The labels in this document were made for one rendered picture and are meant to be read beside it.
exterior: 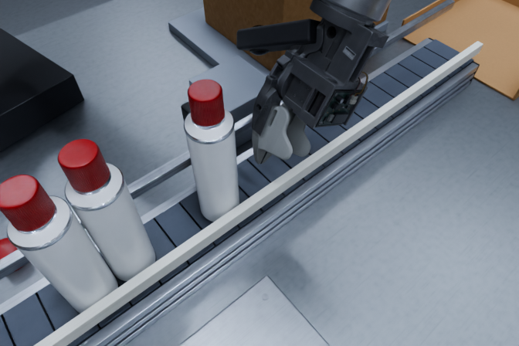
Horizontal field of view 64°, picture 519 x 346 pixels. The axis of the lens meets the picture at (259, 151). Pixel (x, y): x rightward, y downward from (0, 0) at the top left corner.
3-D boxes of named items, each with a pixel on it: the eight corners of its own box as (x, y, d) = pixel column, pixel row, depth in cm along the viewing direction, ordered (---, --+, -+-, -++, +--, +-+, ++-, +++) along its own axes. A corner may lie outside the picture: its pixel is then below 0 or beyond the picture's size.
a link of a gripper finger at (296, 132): (283, 184, 52) (316, 123, 48) (253, 157, 55) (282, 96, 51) (298, 181, 54) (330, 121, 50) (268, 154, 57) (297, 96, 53)
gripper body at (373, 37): (307, 134, 44) (364, 27, 38) (256, 92, 48) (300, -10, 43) (344, 130, 50) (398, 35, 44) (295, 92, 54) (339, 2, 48)
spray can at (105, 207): (125, 293, 47) (59, 189, 32) (104, 259, 50) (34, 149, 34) (164, 265, 50) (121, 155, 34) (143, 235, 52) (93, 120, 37)
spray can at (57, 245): (84, 327, 45) (-9, 232, 29) (65, 290, 48) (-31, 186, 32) (127, 296, 47) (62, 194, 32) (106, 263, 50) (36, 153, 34)
